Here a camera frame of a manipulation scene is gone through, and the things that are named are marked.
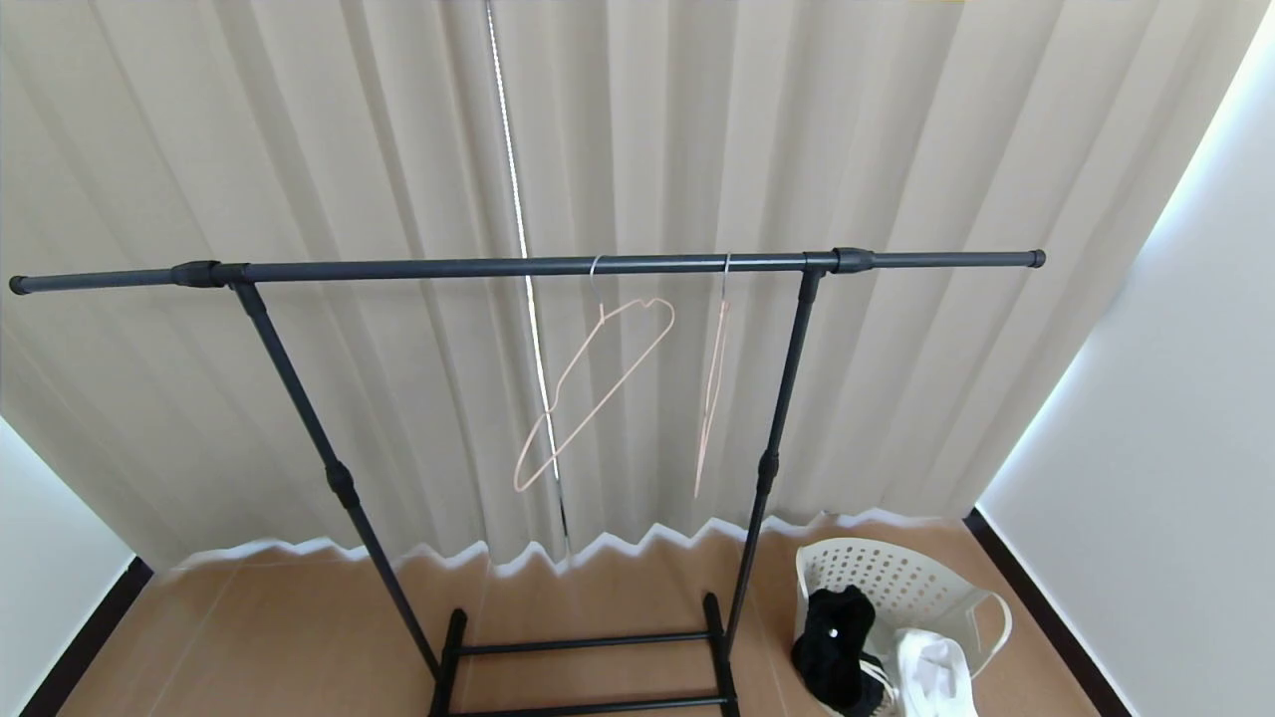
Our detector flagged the black shorts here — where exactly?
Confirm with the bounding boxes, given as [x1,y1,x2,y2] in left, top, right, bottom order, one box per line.
[792,586,897,717]

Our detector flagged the pink clothes hanger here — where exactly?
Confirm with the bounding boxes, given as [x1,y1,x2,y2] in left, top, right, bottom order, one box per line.
[513,256,676,494]
[693,254,734,499]

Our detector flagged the white garment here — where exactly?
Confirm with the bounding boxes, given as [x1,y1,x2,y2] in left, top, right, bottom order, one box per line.
[882,627,979,717]

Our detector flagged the beige curtain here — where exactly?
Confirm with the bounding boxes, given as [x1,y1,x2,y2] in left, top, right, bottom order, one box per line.
[0,0,1275,577]

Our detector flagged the black clothes rack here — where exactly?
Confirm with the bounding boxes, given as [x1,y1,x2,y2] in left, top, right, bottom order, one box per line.
[8,247,1047,717]

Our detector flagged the white laundry basket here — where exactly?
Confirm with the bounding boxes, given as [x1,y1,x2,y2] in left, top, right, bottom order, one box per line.
[794,538,1014,717]

